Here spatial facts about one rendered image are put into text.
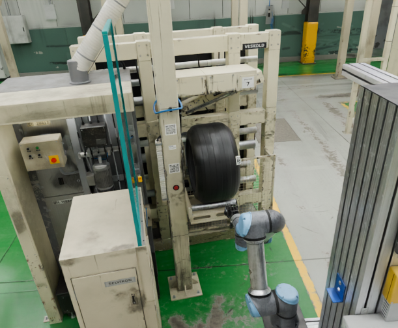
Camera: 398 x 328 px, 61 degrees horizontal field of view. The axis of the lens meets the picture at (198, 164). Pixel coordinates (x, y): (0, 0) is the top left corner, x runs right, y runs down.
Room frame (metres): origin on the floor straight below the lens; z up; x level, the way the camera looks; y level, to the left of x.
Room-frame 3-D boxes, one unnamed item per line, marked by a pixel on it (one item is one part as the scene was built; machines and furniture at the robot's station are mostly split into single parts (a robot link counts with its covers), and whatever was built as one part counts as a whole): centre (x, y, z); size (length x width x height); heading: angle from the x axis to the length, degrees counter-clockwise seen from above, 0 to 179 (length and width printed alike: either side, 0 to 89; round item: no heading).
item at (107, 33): (1.52, 0.34, 1.75); 0.55 x 0.02 x 0.95; 10
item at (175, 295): (2.16, 0.18, 0.02); 0.27 x 0.27 x 0.04; 10
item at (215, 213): (2.09, -0.09, 0.84); 0.36 x 0.09 x 0.06; 100
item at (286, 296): (1.22, -0.41, 0.88); 0.13 x 0.12 x 0.14; 97
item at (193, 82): (2.54, -0.14, 1.71); 0.61 x 0.25 x 0.15; 100
